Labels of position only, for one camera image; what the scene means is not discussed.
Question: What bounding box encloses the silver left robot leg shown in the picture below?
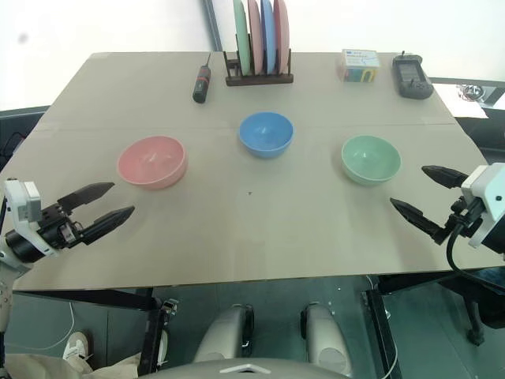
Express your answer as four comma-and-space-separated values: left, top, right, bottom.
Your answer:
193, 302, 256, 362

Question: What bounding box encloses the red plastic bowl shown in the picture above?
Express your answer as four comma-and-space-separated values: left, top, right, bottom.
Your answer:
117, 135, 189, 191

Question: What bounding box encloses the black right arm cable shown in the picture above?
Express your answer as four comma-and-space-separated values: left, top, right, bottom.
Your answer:
446, 219, 481, 273

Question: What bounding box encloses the blue plastic bowl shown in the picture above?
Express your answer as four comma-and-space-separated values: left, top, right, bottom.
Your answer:
238, 111, 296, 159

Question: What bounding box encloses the silver robot leg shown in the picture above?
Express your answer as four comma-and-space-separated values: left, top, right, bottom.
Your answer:
300, 301, 353, 376
193, 302, 256, 362

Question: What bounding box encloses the white shoe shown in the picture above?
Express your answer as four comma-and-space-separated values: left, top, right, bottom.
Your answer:
62, 331, 94, 372

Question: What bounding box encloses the black handheld controller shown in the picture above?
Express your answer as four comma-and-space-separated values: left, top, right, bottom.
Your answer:
391, 50, 435, 99

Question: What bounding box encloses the silver robot torso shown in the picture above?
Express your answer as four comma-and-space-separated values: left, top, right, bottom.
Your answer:
137, 357, 356, 379

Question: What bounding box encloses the silver right robot leg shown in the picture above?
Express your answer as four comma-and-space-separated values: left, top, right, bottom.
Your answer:
300, 301, 353, 376

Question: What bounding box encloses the pink plate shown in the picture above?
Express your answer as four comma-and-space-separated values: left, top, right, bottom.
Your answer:
247, 0, 264, 75

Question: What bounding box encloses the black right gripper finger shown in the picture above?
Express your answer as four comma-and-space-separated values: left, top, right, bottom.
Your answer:
421, 165, 473, 190
389, 197, 453, 246

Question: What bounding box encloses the beige trouser leg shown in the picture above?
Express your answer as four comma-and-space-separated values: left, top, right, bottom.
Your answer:
0, 353, 141, 379

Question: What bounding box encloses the green plate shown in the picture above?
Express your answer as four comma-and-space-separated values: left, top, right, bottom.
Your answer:
232, 0, 253, 76

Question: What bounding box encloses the blue plate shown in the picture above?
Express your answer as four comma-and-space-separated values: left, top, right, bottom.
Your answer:
260, 0, 276, 75

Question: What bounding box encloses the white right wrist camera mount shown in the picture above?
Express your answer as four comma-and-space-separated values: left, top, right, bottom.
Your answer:
460, 162, 505, 249

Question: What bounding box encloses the clear box of coloured items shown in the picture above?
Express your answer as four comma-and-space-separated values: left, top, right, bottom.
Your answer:
335, 48, 382, 84

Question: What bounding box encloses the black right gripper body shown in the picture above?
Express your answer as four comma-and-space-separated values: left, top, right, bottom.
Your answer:
443, 195, 486, 240

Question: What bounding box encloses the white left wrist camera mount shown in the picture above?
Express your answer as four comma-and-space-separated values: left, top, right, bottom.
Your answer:
3, 178, 58, 257

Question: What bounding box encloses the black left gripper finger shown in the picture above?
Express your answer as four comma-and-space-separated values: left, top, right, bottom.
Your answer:
80, 205, 136, 246
58, 182, 116, 211

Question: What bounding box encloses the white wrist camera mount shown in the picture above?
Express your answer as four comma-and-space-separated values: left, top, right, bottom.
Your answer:
3, 178, 58, 257
460, 162, 505, 249

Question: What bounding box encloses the black metal table frame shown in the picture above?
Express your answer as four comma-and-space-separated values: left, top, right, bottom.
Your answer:
11, 270, 505, 379

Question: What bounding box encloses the green plastic bowl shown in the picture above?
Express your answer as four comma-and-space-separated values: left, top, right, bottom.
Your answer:
340, 135, 402, 186

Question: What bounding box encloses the tangle of dark cables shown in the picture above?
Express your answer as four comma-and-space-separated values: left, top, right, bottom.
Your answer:
455, 81, 490, 104

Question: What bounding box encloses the dark wooden plate rack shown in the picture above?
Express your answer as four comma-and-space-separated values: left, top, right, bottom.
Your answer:
223, 32, 295, 87

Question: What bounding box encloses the black red screwdriver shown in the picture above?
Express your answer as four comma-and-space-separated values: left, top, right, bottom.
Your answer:
192, 52, 213, 105

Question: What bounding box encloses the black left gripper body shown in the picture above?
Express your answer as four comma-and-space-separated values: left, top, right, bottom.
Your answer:
37, 199, 86, 250

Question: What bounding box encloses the thin white floor cable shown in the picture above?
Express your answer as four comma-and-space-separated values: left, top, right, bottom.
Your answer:
11, 302, 77, 351

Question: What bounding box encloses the dark grey upright post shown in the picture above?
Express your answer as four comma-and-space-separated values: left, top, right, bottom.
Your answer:
203, 0, 224, 53

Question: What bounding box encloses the red plate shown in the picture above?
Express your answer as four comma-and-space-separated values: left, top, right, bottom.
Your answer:
272, 0, 292, 74

